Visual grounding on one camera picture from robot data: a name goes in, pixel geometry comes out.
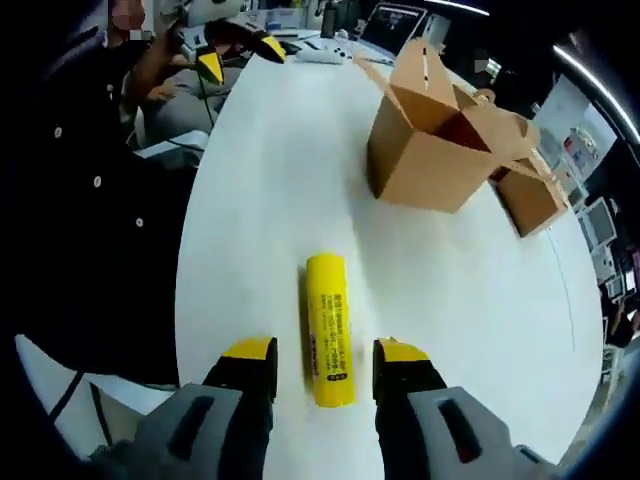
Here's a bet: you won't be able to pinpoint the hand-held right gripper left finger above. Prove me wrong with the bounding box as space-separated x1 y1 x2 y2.
87 337 279 480

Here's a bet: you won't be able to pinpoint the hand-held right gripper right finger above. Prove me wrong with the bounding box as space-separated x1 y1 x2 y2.
372 337 559 480

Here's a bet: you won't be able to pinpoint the yellow cylindrical item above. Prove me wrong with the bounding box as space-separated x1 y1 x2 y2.
305 252 358 409

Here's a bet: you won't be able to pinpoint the person's left hand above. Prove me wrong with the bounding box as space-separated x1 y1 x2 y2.
148 18 190 72

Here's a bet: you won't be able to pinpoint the person's legs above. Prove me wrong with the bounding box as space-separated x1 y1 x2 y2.
142 64 241 149

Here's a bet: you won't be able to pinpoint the white cylindrical object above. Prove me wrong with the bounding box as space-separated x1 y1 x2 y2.
293 49 342 65

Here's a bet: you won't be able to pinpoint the dark bottle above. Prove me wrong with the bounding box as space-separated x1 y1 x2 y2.
321 0 338 39

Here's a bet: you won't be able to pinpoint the white chest-worn device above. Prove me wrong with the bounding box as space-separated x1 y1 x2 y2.
14 333 179 454

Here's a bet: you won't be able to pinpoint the silver laptop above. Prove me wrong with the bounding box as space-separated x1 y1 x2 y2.
358 2 429 56

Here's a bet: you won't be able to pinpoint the person's dark shirt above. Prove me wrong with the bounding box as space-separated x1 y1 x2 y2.
0 19 202 387

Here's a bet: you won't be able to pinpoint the white display cabinet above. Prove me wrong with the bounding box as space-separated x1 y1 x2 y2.
533 74 617 177

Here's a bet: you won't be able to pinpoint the long curved ceiling light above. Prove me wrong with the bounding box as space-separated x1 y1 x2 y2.
552 43 640 142

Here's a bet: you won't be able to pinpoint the thin gripper cable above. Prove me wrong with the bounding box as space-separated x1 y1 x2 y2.
199 74 222 134

